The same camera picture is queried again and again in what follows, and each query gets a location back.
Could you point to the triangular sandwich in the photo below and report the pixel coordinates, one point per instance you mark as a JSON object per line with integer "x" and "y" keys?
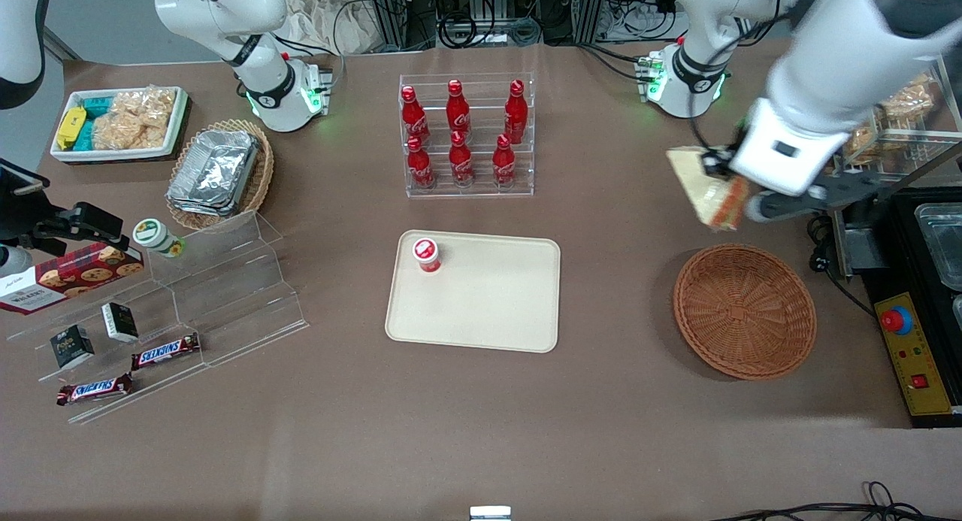
{"x": 703, "y": 190}

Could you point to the yellow snack packet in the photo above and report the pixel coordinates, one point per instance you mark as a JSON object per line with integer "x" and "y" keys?
{"x": 71, "y": 126}

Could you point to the small white silver device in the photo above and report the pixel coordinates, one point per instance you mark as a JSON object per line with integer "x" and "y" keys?
{"x": 490, "y": 513}

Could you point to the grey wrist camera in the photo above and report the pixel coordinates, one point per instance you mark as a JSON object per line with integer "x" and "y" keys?
{"x": 13, "y": 262}
{"x": 782, "y": 207}

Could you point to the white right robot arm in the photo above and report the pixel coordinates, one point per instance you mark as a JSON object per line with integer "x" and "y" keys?
{"x": 263, "y": 92}

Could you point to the black machine with yellow panel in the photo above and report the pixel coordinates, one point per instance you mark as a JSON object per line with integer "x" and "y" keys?
{"x": 894, "y": 250}

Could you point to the round brown wicker basket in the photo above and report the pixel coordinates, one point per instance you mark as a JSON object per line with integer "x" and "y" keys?
{"x": 744, "y": 310}

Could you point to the bagged fried snack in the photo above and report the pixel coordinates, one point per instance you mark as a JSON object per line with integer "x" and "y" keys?
{"x": 909, "y": 98}
{"x": 863, "y": 143}

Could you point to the clear acrylic stepped stand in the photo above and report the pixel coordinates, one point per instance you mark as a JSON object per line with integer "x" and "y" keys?
{"x": 225, "y": 295}

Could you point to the beige crumpled cloth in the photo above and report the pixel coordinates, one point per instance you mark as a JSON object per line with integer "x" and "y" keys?
{"x": 331, "y": 21}

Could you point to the clear bag of crackers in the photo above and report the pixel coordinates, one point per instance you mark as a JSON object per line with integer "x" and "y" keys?
{"x": 150, "y": 104}
{"x": 124, "y": 134}

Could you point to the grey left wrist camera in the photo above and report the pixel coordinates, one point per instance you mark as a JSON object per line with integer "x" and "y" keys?
{"x": 782, "y": 207}

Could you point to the clear acrylic bottle rack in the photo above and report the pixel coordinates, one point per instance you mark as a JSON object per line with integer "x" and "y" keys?
{"x": 481, "y": 192}

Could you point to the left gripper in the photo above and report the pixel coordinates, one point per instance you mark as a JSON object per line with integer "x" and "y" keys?
{"x": 723, "y": 160}

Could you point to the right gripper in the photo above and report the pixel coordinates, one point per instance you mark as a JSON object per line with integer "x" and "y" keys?
{"x": 45, "y": 225}

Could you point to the green lid white jar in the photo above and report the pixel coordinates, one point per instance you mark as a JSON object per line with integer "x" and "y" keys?
{"x": 154, "y": 235}

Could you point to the oval tan wicker basket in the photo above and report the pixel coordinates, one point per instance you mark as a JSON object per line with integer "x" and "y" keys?
{"x": 263, "y": 175}

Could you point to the red tartan cookie box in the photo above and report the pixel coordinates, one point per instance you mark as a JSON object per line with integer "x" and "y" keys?
{"x": 68, "y": 277}

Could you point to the snickers chocolate bar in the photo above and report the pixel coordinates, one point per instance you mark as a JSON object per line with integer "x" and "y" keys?
{"x": 165, "y": 351}
{"x": 94, "y": 389}

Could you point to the small black white box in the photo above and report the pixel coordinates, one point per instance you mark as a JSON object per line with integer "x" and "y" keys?
{"x": 120, "y": 322}

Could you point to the grey metal bracket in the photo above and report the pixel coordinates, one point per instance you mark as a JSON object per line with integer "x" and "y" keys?
{"x": 853, "y": 243}

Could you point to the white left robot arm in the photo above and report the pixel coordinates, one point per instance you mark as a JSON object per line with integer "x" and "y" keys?
{"x": 849, "y": 62}

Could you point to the white plastic bin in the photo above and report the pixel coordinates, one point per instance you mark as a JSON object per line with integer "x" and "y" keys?
{"x": 180, "y": 119}

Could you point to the stacked aluminium foil containers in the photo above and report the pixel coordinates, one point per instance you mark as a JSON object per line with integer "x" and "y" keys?
{"x": 214, "y": 171}

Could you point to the clear glass container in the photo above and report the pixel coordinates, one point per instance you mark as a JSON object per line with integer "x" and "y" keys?
{"x": 943, "y": 243}

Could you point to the red yogurt cup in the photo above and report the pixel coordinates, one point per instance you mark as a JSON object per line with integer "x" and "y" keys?
{"x": 426, "y": 254}

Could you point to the teal snack packet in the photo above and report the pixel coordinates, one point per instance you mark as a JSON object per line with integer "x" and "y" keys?
{"x": 85, "y": 136}
{"x": 98, "y": 106}

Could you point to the aluminium frame post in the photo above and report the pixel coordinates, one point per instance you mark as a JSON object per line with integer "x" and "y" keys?
{"x": 389, "y": 13}
{"x": 590, "y": 10}

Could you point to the beige plastic tray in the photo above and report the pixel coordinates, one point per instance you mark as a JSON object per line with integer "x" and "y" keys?
{"x": 488, "y": 303}

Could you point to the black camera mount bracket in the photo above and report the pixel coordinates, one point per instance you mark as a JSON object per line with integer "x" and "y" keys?
{"x": 849, "y": 189}

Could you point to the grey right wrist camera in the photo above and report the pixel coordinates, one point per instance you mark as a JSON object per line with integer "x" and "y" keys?
{"x": 13, "y": 262}

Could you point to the red cola bottle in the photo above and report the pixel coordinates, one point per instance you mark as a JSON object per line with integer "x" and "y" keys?
{"x": 503, "y": 164}
{"x": 461, "y": 162}
{"x": 420, "y": 166}
{"x": 515, "y": 113}
{"x": 458, "y": 111}
{"x": 413, "y": 119}

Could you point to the red emergency stop button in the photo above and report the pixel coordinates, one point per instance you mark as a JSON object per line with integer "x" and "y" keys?
{"x": 896, "y": 322}

